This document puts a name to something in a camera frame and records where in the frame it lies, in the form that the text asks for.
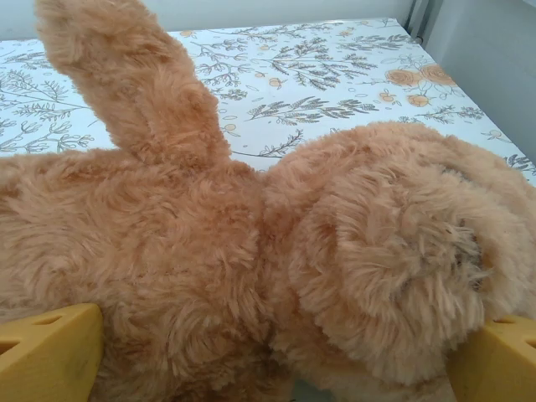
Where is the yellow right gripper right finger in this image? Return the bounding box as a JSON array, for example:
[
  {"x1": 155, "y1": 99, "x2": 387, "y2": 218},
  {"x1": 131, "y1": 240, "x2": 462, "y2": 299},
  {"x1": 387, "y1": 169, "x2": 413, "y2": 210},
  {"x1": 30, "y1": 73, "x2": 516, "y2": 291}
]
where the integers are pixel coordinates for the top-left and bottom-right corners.
[{"x1": 443, "y1": 316, "x2": 536, "y2": 402}]

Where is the aluminium frame post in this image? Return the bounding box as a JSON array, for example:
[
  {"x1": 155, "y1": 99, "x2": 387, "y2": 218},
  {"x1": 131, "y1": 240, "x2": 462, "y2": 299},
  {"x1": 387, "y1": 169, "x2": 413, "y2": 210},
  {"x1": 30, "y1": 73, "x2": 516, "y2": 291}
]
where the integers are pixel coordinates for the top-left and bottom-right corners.
[{"x1": 405, "y1": 0, "x2": 435, "y2": 45}]

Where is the brown plush teddy bear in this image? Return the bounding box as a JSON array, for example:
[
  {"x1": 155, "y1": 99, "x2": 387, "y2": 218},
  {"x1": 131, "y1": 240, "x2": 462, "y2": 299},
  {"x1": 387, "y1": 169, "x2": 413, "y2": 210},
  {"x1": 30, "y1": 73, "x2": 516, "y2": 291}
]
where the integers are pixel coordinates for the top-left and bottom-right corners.
[{"x1": 0, "y1": 0, "x2": 536, "y2": 402}]

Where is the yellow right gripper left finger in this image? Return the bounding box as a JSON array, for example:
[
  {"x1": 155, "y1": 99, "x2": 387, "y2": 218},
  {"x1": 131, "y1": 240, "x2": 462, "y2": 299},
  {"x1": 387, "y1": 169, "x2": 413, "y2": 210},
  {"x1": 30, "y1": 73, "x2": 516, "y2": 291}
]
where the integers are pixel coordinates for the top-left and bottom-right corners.
[{"x1": 0, "y1": 303, "x2": 105, "y2": 402}]

